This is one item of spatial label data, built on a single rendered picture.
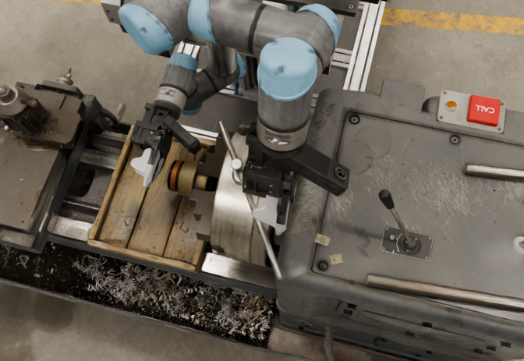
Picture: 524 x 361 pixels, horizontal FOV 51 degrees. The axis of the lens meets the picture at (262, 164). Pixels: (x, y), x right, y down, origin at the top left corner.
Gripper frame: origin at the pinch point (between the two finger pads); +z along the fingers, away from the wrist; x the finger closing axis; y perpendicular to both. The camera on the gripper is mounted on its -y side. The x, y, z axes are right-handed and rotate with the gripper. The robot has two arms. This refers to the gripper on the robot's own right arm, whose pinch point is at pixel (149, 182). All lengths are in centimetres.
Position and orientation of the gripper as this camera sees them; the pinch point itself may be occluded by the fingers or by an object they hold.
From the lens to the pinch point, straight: 133.9
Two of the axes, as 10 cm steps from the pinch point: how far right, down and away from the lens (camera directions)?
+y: -9.7, -2.1, 1.4
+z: -2.5, 9.0, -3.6
